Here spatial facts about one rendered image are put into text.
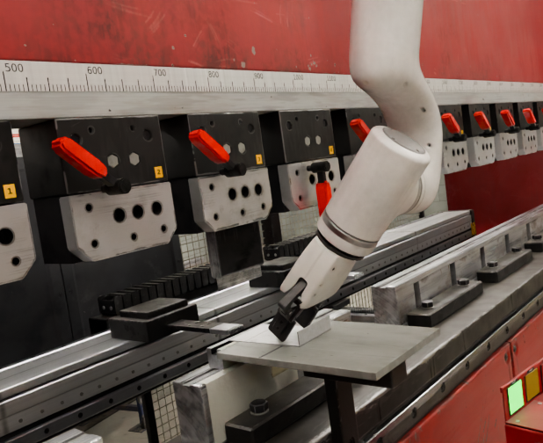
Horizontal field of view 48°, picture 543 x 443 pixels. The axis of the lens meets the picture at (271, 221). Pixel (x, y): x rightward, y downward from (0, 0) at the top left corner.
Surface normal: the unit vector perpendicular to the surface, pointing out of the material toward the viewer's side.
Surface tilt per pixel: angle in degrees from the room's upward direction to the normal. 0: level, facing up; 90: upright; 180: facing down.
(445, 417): 90
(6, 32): 90
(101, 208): 90
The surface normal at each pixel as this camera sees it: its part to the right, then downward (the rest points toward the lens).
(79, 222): 0.77, -0.04
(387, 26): -0.07, 0.10
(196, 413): -0.62, 0.16
